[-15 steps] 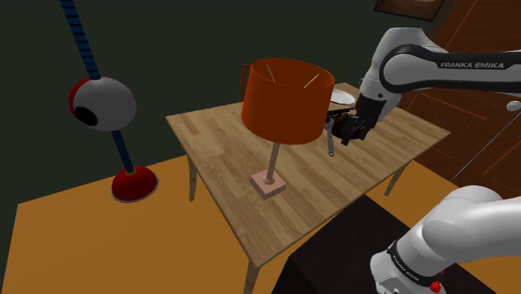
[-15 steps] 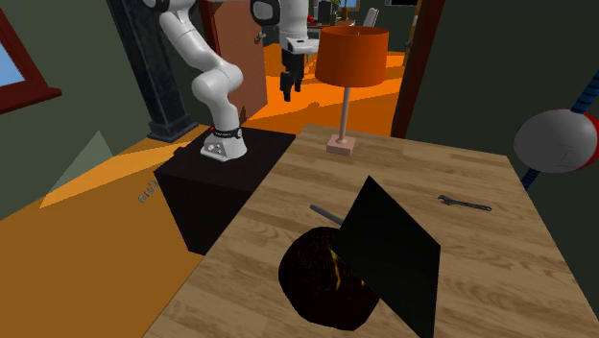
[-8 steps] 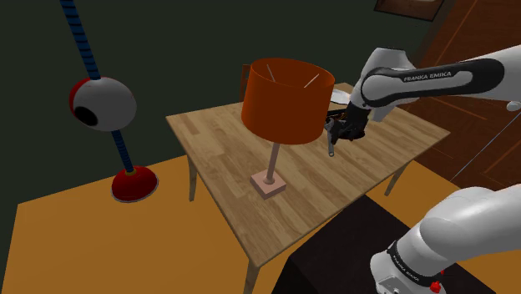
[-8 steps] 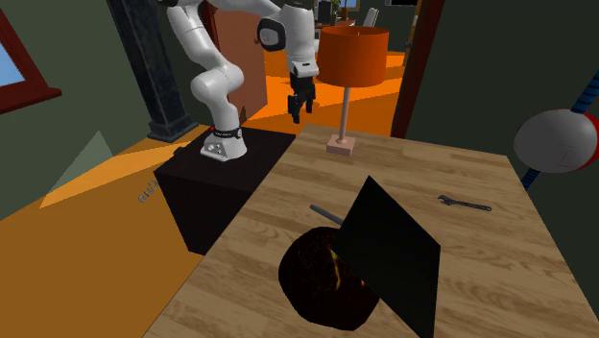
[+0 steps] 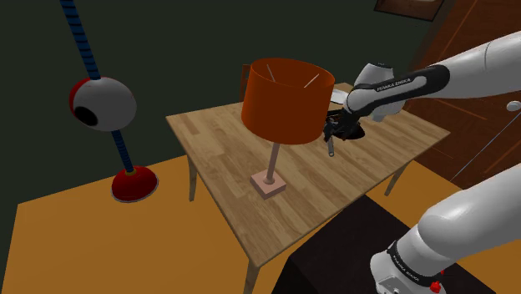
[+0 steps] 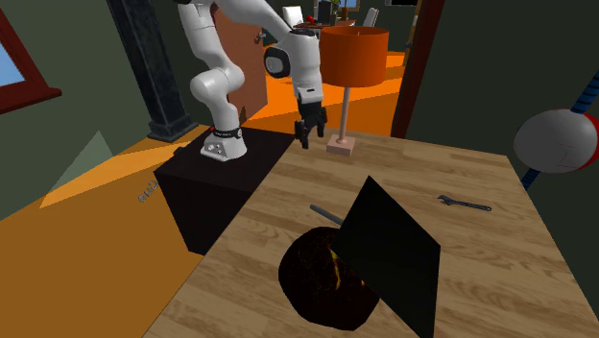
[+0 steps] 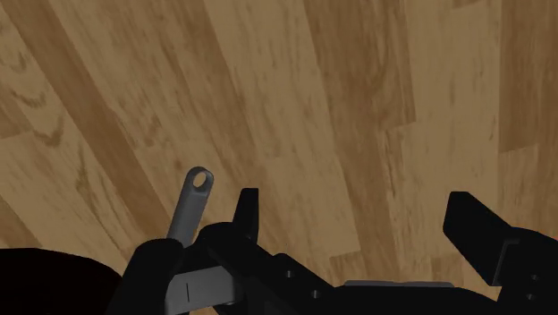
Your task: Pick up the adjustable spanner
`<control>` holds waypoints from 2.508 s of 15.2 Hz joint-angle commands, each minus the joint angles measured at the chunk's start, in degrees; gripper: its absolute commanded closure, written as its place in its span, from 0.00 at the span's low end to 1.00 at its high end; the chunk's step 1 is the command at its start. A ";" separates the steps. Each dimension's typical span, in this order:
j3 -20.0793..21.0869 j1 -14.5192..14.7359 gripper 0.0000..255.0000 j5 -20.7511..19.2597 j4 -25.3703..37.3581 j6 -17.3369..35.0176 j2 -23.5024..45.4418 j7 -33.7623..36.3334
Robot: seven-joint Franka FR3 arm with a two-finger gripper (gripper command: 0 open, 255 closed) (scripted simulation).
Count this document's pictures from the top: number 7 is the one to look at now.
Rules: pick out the black round object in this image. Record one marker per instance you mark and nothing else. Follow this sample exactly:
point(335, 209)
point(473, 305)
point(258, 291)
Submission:
point(48, 283)

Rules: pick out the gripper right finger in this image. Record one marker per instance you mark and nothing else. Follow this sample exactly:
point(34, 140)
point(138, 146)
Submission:
point(479, 231)

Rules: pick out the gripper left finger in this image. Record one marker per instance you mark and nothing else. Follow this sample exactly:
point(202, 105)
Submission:
point(261, 275)

